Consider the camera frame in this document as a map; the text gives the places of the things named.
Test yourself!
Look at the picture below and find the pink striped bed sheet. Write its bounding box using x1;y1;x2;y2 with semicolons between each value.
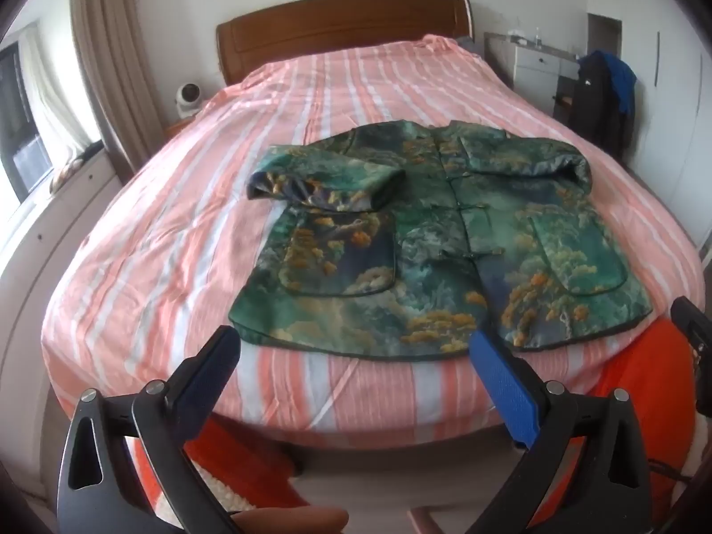
40;33;703;449

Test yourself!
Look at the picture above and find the orange cloth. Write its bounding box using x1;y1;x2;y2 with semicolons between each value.
125;314;712;534

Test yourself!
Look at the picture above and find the green printed jacket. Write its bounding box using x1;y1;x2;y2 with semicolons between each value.
228;122;654;361

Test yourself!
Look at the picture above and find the white window seat cabinet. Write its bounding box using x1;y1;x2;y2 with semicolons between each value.
0;147;130;513

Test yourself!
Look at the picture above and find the beige curtain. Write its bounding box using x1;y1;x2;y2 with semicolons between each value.
68;0;168;173

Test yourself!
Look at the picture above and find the patterned cushion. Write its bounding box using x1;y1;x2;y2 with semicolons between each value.
50;143;105;193

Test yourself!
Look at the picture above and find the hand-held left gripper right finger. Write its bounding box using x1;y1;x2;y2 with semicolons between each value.
469;329;653;534

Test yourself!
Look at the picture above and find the white wardrobe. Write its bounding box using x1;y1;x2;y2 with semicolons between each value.
626;0;712;254

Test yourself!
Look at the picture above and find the black hanging garment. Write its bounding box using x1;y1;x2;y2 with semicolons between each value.
573;51;629;158

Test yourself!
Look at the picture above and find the white round security camera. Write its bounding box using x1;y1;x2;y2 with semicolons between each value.
175;82;204;120

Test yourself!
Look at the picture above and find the window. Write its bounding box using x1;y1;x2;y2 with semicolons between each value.
0;25;57;206

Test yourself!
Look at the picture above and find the white sheer curtain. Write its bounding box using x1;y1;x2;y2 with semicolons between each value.
19;27;104;163

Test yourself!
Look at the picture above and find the blue hanging garment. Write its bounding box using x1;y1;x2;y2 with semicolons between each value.
603;51;638;117

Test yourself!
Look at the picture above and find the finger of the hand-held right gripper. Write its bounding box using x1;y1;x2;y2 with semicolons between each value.
670;296;712;418

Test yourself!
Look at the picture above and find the person's left hand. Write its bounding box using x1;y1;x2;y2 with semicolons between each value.
230;506;349;534

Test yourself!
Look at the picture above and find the wooden nightstand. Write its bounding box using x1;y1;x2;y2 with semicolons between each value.
163;117;198;141

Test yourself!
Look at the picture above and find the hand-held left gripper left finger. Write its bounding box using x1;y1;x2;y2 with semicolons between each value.
56;324;246;534

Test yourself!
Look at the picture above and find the wooden headboard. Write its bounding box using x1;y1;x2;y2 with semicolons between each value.
216;0;473;87

